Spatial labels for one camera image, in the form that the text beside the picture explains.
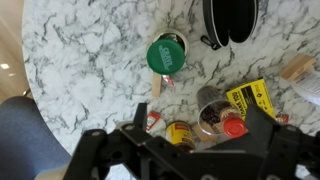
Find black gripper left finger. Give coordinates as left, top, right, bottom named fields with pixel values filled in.
left=63, top=102, right=193, bottom=180

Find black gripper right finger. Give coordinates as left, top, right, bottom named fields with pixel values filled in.
left=246, top=104, right=320, bottom=180

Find small red-lid spice jar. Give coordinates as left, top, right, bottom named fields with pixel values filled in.
left=219, top=105, right=248, bottom=139

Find red white sauce packet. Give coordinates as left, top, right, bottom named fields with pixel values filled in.
left=145, top=111, right=167, bottom=135

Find small red sauce packet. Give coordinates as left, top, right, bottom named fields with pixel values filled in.
left=162, top=74, right=175, bottom=88
left=275, top=114, right=290, bottom=125

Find yellow thank you card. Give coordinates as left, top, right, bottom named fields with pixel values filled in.
left=225, top=78, right=277, bottom=121

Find flat wooden stick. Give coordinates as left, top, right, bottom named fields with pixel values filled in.
left=151, top=72, right=163, bottom=98

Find yellow label jar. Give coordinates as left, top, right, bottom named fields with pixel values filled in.
left=165, top=120, right=197, bottom=153

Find clear cup coffee beans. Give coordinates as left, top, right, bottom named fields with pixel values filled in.
left=196, top=85, right=241, bottom=136

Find wooden plank block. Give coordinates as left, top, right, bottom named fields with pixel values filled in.
left=192, top=123, right=214, bottom=144

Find green-lid round jar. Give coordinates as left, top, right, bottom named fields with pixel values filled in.
left=146, top=28, right=190, bottom=76

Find light wooden block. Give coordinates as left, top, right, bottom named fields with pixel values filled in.
left=279, top=53, right=317, bottom=82

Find black bowl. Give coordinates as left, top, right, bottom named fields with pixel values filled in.
left=200, top=0, right=260, bottom=51

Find blue-grey chair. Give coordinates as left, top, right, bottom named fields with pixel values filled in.
left=0, top=96, right=73, bottom=180

